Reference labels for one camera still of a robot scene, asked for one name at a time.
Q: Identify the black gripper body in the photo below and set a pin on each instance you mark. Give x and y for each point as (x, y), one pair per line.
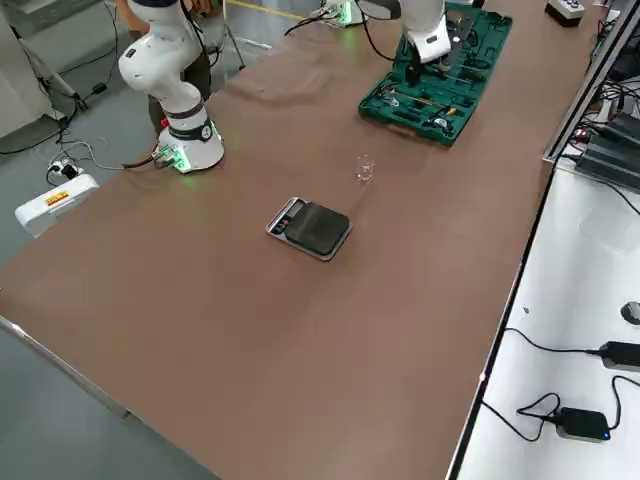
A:
(447, 59)

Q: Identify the green plastic toolbox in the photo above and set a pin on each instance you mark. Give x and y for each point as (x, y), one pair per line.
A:
(395, 124)

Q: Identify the small clear measuring cup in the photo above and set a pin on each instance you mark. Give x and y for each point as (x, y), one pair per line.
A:
(366, 172)

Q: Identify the black silver digital scale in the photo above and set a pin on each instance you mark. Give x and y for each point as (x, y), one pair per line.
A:
(315, 230)

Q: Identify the silver adjustable wrench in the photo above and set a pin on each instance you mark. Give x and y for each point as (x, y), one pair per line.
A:
(400, 105)

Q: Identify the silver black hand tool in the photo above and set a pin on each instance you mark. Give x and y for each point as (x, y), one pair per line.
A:
(442, 125)

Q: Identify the white black button box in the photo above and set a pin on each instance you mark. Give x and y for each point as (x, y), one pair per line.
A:
(565, 12)

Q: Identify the grey tripod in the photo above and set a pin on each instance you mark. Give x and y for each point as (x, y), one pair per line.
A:
(49, 75)
(235, 45)

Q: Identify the black power brick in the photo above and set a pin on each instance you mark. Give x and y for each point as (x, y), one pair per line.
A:
(625, 125)
(610, 160)

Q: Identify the person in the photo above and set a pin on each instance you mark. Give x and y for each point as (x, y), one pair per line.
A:
(200, 75)

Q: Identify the dark computer mouse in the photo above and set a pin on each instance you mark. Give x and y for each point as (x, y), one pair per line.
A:
(631, 313)

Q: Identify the black power adapter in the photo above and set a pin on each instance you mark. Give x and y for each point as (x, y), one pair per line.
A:
(622, 356)

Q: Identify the white power strip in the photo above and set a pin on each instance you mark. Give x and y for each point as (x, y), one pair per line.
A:
(65, 170)

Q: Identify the black adapter blue light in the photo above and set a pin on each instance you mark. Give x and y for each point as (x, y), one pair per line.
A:
(582, 424)

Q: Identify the white box yellow label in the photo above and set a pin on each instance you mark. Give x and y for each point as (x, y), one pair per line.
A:
(50, 210)

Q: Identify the white cabinet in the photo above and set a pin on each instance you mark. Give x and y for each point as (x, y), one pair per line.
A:
(20, 90)

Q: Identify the aluminium frame post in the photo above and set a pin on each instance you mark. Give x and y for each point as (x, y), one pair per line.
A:
(590, 80)

